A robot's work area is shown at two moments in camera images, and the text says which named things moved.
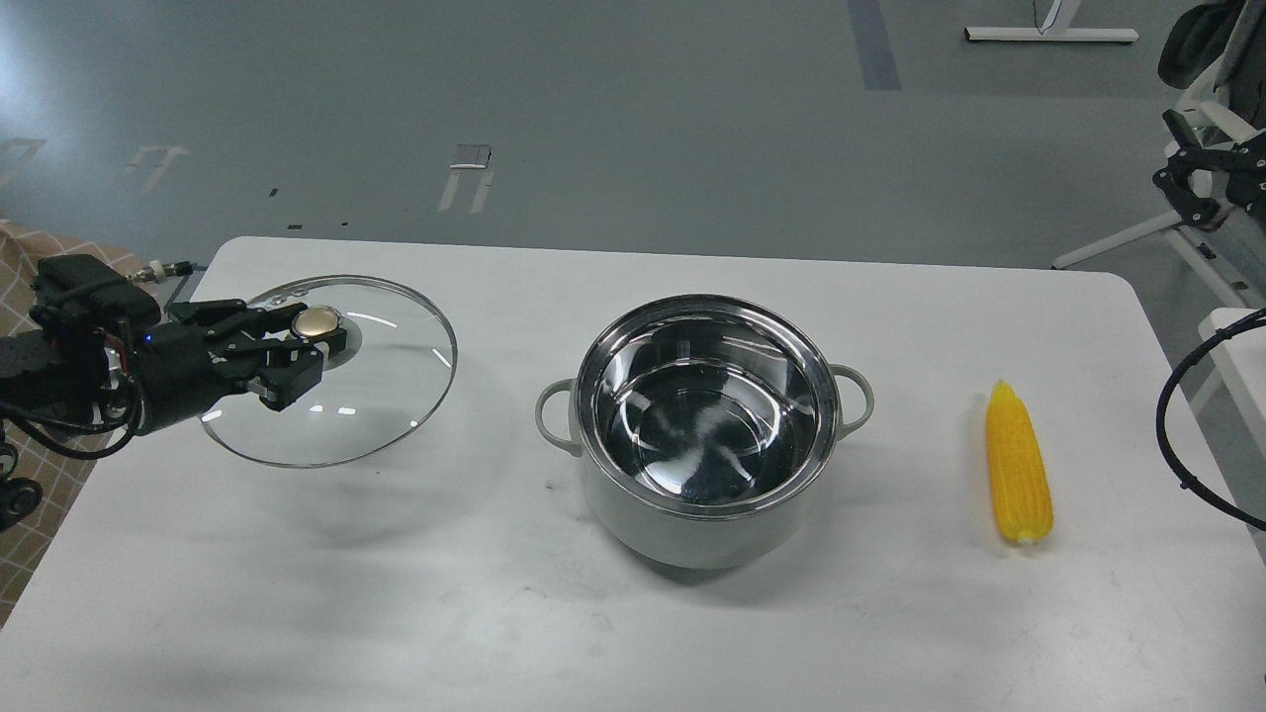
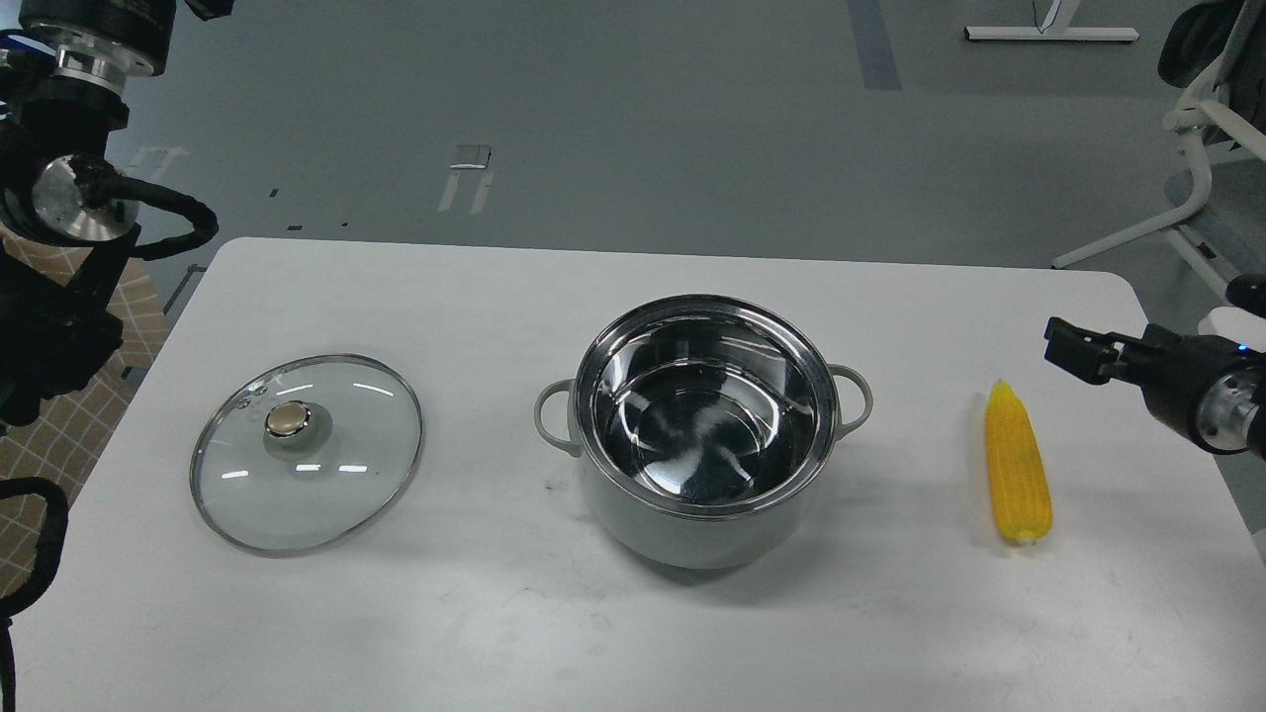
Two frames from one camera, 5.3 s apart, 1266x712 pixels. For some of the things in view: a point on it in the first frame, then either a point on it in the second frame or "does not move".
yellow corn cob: x=1021 y=484 does not move
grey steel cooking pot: x=704 y=423 does not move
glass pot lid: x=378 y=396 to x=302 y=454
